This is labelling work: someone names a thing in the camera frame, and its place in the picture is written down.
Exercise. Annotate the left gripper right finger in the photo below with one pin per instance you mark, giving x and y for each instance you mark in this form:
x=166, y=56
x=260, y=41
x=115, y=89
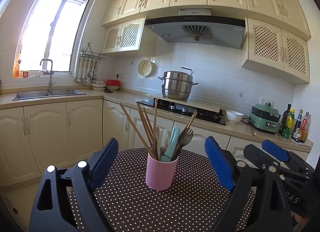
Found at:
x=260, y=192

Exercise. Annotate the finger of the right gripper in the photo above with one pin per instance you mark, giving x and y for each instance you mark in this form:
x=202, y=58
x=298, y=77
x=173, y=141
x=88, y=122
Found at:
x=256, y=156
x=282, y=155

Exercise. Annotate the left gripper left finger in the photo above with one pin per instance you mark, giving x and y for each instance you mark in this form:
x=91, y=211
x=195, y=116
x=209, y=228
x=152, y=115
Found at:
x=52, y=210

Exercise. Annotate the kitchen sink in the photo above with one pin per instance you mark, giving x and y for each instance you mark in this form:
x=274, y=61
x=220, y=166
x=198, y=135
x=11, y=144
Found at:
x=44, y=93

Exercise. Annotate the dark soy sauce bottle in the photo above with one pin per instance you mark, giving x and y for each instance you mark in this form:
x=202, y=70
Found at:
x=297, y=125

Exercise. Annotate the green yellow bottle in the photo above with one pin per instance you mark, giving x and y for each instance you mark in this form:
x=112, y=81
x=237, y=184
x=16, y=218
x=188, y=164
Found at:
x=289, y=123

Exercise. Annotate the dark oil bottle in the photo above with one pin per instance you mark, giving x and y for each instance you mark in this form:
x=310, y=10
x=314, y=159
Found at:
x=284, y=118

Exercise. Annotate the red label sauce bottle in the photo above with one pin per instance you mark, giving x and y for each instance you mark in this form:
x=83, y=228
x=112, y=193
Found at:
x=304, y=128

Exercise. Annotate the green electric cooker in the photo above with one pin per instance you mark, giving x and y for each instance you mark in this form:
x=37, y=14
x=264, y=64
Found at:
x=264, y=118

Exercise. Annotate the white bowl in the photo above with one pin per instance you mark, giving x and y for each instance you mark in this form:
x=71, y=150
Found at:
x=233, y=116

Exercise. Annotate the brown polka dot tablecloth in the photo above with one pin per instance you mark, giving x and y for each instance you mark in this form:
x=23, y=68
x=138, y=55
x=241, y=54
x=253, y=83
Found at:
x=192, y=203

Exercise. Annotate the black gas stove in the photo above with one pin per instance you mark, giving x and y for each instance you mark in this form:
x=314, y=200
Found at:
x=202, y=114

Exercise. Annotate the wooden fork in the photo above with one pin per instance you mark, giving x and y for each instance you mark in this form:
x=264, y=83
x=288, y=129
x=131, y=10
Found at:
x=183, y=139

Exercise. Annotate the light wooden chopstick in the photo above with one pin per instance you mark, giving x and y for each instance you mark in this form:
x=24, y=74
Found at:
x=188, y=124

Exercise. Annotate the lower cream cabinets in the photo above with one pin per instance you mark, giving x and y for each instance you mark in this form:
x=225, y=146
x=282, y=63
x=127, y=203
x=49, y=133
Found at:
x=64, y=130

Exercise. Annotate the cream cabinets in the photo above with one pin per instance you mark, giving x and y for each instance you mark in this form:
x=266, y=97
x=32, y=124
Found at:
x=64, y=130
x=275, y=39

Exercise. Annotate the pink cylindrical utensil holder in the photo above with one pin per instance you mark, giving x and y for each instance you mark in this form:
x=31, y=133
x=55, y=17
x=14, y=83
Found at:
x=159, y=175

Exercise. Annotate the pale wooden chopstick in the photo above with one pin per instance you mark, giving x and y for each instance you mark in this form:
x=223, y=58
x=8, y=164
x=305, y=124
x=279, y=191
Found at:
x=157, y=143

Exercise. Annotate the stainless steel steamer pot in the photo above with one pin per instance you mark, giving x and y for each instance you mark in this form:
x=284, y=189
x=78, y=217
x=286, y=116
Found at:
x=177, y=84

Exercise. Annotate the brown wooden chopstick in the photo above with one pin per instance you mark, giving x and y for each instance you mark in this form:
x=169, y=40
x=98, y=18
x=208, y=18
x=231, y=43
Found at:
x=150, y=130
x=147, y=130

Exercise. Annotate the upper cream cabinets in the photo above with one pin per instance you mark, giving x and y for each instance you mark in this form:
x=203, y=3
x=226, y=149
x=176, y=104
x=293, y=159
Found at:
x=275, y=39

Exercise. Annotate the chrome faucet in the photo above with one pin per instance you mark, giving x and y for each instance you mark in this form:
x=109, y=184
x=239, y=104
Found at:
x=47, y=74

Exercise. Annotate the long curved bamboo stick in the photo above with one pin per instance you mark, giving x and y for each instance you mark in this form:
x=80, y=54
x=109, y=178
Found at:
x=137, y=132

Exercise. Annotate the stacked white bowls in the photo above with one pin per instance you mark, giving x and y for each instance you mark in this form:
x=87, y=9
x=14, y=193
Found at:
x=98, y=85

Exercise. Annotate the red container on bowl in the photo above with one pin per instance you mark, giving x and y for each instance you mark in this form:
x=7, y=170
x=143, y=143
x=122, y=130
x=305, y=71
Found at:
x=113, y=83

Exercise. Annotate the round perforated steamer plate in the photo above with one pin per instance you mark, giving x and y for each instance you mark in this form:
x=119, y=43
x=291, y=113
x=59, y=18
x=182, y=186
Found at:
x=146, y=68

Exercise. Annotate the range hood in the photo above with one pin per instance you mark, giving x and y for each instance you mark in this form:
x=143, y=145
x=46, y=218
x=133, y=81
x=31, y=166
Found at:
x=195, y=26

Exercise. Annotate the hanging utensil rack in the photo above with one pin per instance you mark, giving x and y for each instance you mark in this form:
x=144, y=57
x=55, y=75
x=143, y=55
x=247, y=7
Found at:
x=87, y=66

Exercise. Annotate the window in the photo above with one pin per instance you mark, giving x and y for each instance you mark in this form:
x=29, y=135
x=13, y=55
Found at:
x=48, y=37

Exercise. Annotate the light blue utensil handle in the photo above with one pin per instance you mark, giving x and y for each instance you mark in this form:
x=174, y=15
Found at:
x=168, y=155

